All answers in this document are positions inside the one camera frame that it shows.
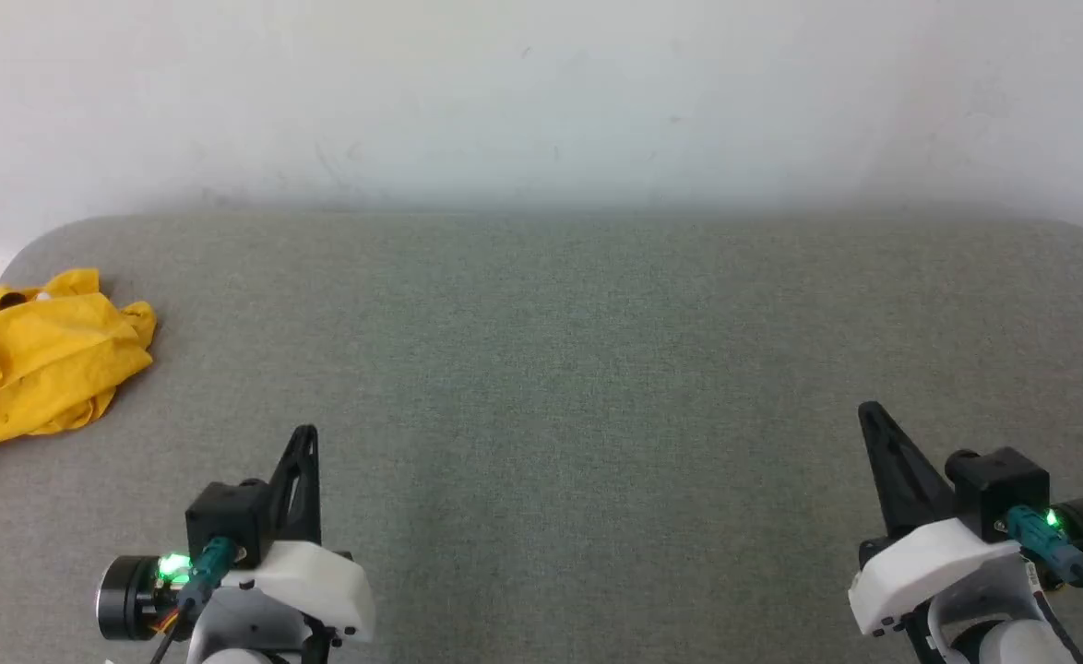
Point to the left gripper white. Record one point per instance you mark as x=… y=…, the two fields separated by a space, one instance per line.
x=320 y=590

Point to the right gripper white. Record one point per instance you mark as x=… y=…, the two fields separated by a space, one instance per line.
x=929 y=563

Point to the yellow t-shirt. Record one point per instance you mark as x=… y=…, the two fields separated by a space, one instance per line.
x=43 y=360

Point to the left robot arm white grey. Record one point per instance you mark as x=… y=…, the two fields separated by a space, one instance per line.
x=246 y=636

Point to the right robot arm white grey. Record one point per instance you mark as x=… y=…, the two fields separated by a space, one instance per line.
x=1012 y=646

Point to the left gripper black motor cylinder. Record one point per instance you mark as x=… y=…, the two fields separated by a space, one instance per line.
x=126 y=599

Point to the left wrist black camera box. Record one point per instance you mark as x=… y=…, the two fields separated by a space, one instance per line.
x=228 y=516

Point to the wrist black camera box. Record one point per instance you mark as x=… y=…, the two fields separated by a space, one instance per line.
x=1003 y=489
x=228 y=516

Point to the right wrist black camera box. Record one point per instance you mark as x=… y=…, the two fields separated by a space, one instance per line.
x=1003 y=489

